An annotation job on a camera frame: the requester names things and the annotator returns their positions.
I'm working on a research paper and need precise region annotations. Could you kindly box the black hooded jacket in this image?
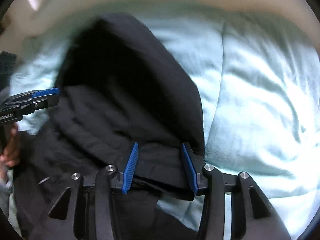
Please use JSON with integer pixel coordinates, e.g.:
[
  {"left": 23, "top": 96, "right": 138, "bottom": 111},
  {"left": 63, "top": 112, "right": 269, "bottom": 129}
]
[{"left": 14, "top": 14, "right": 204, "bottom": 239}]

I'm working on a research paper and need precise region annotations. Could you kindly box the person's left hand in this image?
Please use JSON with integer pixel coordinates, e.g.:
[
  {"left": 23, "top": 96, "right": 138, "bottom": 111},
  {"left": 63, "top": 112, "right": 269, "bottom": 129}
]
[{"left": 1, "top": 123, "right": 21, "bottom": 183}]

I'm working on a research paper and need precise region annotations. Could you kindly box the light teal duvet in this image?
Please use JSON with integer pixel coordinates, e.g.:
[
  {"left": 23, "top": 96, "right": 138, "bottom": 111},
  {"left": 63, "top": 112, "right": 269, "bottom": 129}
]
[{"left": 10, "top": 1, "right": 319, "bottom": 239}]

